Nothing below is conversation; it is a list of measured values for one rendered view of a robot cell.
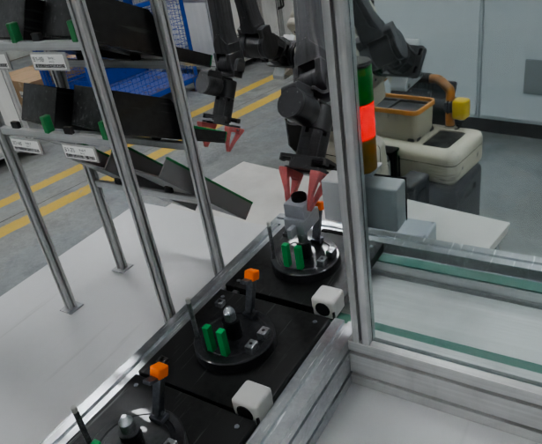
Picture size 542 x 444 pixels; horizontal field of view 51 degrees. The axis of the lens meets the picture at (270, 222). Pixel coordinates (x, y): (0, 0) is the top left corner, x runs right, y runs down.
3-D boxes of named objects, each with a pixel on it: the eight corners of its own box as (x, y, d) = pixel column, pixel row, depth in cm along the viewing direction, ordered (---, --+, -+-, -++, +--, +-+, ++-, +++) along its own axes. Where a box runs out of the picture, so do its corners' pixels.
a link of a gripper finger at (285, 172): (301, 208, 105) (313, 159, 105) (270, 202, 108) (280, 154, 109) (317, 213, 110) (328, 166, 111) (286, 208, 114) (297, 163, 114)
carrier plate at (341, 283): (285, 232, 130) (284, 224, 129) (384, 250, 118) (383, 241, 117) (226, 292, 113) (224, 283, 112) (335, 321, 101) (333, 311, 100)
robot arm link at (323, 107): (342, 107, 110) (318, 106, 113) (323, 94, 105) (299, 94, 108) (334, 141, 110) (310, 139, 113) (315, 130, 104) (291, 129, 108)
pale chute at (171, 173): (207, 207, 138) (214, 190, 138) (246, 220, 130) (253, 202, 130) (119, 166, 116) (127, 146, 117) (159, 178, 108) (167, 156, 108)
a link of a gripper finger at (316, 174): (311, 210, 104) (322, 160, 104) (278, 203, 107) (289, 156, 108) (327, 215, 109) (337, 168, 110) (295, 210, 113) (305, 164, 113)
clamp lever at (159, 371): (158, 409, 83) (159, 360, 81) (167, 413, 82) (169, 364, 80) (140, 419, 80) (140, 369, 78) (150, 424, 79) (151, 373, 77)
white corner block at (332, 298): (323, 300, 106) (321, 283, 104) (345, 306, 104) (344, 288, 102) (312, 315, 103) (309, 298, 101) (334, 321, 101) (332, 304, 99)
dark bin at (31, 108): (137, 129, 135) (140, 99, 133) (172, 137, 126) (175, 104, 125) (21, 120, 113) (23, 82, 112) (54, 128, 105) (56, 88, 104)
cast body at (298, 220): (300, 215, 115) (296, 185, 111) (320, 218, 112) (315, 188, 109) (279, 237, 109) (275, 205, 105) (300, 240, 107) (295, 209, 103)
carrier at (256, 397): (222, 296, 112) (210, 243, 106) (331, 326, 100) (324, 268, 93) (140, 380, 95) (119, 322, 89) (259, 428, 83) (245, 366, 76)
